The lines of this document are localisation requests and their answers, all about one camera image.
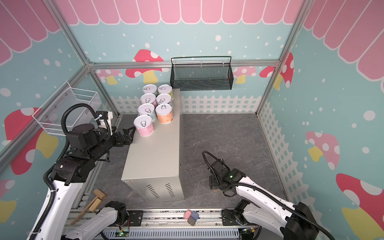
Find teal label can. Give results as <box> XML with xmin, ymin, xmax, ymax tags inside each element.
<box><xmin>142</xmin><ymin>84</ymin><xmax>159</xmax><ymax>96</ymax></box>
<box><xmin>138</xmin><ymin>103</ymin><xmax>157</xmax><ymax>122</ymax></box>

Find orange pink label can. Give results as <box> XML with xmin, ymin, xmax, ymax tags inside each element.
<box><xmin>155</xmin><ymin>104</ymin><xmax>174</xmax><ymax>125</ymax></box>

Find green label can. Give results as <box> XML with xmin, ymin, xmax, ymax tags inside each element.
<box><xmin>158</xmin><ymin>84</ymin><xmax>173</xmax><ymax>97</ymax></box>

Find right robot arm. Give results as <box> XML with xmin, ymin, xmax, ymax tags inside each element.
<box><xmin>202</xmin><ymin>151</ymin><xmax>334</xmax><ymax>240</ymax></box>

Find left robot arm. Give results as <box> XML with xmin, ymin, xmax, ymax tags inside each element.
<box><xmin>28</xmin><ymin>103</ymin><xmax>136</xmax><ymax>240</ymax></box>

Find grey metal cabinet counter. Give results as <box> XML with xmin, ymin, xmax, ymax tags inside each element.
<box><xmin>121</xmin><ymin>89</ymin><xmax>185</xmax><ymax>202</ymax></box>

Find pink blue grey erasers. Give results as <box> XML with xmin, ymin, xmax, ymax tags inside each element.
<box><xmin>184</xmin><ymin>210</ymin><xmax>200</xmax><ymax>226</ymax></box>

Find wooden block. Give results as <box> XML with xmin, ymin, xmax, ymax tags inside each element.
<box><xmin>71</xmin><ymin>189</ymin><xmax>107</xmax><ymax>225</ymax></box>

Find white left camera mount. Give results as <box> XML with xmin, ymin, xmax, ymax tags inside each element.
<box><xmin>96</xmin><ymin>111</ymin><xmax>113</xmax><ymax>137</ymax></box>

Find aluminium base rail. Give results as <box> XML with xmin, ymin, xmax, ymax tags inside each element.
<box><xmin>59</xmin><ymin>208</ymin><xmax>271</xmax><ymax>240</ymax></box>

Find white wire wall basket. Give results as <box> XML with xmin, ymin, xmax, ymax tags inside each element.
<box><xmin>32</xmin><ymin>81</ymin><xmax>103</xmax><ymax>137</ymax></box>

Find black mesh wall basket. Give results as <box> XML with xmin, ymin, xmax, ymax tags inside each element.
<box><xmin>170</xmin><ymin>56</ymin><xmax>234</xmax><ymax>91</ymax></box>

